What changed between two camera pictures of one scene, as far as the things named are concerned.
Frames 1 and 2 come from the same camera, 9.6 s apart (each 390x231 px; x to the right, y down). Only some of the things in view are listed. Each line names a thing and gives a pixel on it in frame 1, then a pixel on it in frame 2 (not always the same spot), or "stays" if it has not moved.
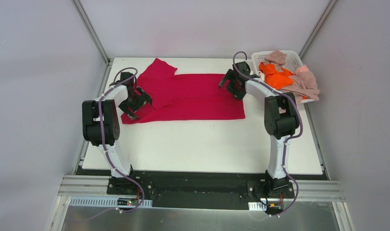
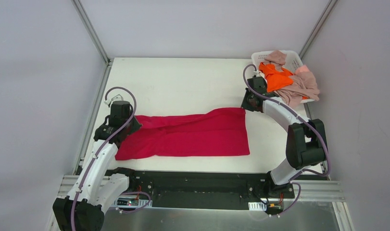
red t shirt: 184,96 to 218,132
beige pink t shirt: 303,83 stays
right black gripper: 231,84 to 248,102
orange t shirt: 274,78 stays
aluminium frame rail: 97,184 stays
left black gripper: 134,104 to 132,124
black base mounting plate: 201,190 stays
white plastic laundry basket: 293,60 stays
